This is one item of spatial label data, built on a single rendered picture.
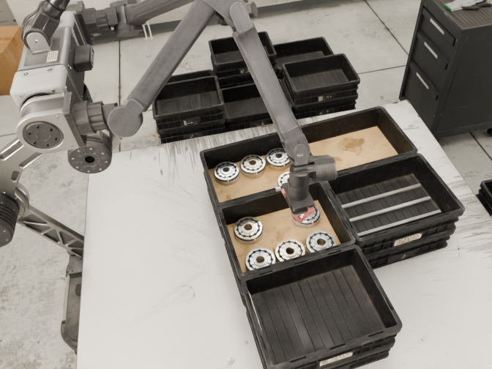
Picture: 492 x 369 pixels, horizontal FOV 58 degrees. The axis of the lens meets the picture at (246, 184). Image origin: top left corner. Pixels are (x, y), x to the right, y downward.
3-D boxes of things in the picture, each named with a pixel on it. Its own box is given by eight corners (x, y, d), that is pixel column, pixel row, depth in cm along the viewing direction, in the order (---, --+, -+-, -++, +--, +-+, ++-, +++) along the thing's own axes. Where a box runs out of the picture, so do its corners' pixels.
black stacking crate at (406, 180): (353, 261, 153) (357, 243, 145) (320, 199, 173) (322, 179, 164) (457, 230, 159) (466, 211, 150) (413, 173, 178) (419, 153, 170)
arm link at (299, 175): (287, 160, 123) (292, 175, 119) (311, 157, 124) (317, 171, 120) (286, 177, 128) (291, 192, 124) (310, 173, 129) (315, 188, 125)
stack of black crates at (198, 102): (168, 172, 280) (152, 117, 247) (165, 140, 300) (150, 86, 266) (231, 161, 283) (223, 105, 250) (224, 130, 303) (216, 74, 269)
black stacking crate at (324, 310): (271, 386, 128) (269, 372, 120) (242, 296, 148) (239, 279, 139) (396, 344, 134) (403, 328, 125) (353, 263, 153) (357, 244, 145)
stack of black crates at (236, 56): (222, 121, 310) (214, 65, 276) (215, 95, 330) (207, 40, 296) (277, 110, 313) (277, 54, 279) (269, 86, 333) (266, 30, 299)
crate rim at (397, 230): (356, 247, 146) (357, 242, 144) (321, 182, 166) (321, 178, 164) (466, 214, 152) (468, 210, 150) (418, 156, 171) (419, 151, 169)
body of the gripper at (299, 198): (302, 182, 135) (303, 165, 129) (314, 207, 128) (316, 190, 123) (281, 187, 134) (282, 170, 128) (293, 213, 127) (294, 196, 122)
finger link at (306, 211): (304, 207, 139) (307, 187, 132) (313, 225, 134) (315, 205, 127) (284, 212, 138) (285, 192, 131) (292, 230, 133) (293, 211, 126)
